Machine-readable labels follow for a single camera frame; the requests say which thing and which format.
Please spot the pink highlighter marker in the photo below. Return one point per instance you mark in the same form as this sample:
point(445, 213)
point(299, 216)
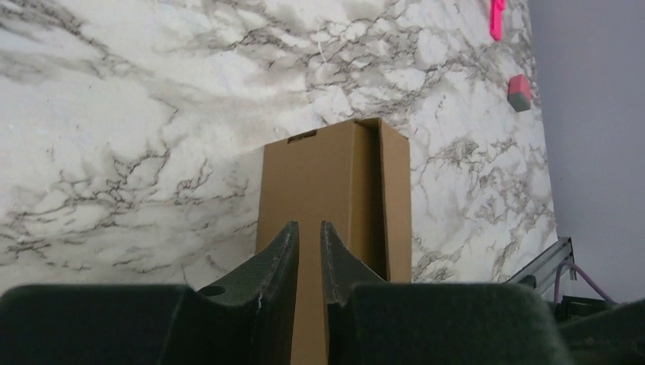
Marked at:
point(496, 17)

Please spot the brown cardboard box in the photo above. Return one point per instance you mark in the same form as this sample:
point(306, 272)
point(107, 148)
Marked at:
point(355, 175)

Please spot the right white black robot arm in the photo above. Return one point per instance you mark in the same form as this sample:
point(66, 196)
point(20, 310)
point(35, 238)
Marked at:
point(600, 332)

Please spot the pink grey eraser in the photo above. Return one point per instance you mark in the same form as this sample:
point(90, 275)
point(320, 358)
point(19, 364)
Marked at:
point(519, 93)

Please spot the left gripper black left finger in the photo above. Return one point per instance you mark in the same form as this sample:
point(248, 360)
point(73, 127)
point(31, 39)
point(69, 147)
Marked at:
point(245, 317)

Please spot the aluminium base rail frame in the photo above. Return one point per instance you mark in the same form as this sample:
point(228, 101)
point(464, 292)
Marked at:
point(540, 273)

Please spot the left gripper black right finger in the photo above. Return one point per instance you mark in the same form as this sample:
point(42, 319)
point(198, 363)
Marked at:
point(372, 321)

